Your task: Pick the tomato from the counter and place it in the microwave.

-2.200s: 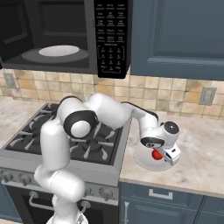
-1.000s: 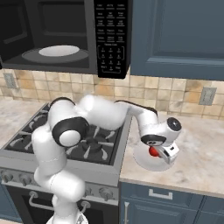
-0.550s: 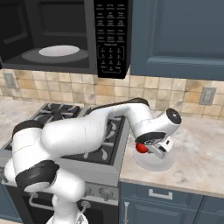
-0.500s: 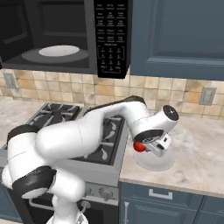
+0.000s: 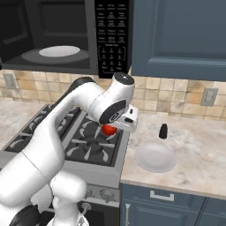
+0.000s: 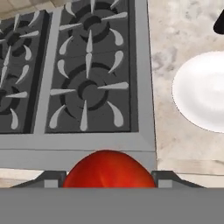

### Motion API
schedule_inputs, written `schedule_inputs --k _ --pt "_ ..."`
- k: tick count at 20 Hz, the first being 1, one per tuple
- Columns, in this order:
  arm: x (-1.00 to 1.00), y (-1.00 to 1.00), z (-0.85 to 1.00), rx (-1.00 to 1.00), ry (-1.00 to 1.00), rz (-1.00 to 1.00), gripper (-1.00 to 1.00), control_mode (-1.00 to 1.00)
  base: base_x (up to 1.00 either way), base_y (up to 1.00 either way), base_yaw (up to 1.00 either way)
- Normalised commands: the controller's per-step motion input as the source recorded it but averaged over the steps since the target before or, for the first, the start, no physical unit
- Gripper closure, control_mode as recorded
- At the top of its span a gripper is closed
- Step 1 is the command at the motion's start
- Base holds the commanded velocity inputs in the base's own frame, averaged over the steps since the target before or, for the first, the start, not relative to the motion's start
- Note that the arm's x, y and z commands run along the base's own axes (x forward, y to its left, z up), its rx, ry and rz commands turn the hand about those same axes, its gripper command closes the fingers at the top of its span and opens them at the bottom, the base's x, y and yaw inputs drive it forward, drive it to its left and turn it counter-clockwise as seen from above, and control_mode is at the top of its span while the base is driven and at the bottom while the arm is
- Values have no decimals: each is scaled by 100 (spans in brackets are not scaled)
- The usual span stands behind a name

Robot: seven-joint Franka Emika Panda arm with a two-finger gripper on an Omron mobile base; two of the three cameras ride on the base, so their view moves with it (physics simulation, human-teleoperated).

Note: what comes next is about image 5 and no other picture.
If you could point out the grey wall socket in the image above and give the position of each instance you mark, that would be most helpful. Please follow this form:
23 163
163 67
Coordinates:
209 96
9 81

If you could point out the red tomato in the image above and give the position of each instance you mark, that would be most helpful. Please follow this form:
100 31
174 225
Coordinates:
109 129

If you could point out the blue base cupboard door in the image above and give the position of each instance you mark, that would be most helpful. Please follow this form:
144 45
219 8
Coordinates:
216 212
159 216

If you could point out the silver stove knob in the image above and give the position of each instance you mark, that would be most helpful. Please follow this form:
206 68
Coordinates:
107 196
89 193

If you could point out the blue wall cupboard door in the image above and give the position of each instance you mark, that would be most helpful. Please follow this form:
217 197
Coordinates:
182 35

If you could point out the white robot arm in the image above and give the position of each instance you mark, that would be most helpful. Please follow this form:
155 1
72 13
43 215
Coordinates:
44 153

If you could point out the silver stove with black grates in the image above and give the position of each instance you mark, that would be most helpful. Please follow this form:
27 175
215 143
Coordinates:
94 159

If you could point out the black microwave oven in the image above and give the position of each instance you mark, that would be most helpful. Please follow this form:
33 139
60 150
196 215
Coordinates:
113 35

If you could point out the black microwave door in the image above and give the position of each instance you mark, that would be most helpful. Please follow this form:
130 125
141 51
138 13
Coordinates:
13 26

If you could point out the white plate in microwave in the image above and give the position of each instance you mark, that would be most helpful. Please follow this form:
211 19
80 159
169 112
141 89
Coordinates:
58 51

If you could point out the white round plate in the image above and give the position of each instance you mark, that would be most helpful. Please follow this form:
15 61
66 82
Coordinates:
156 157

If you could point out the blue drawer front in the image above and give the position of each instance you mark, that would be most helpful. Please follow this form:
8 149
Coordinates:
182 197

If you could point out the black pepper shaker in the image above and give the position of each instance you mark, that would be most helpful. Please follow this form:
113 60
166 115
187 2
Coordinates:
163 131

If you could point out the glass microwave turntable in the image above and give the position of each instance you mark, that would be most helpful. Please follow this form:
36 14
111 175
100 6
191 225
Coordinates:
56 58

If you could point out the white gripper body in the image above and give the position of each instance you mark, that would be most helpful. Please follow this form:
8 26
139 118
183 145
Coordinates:
126 126

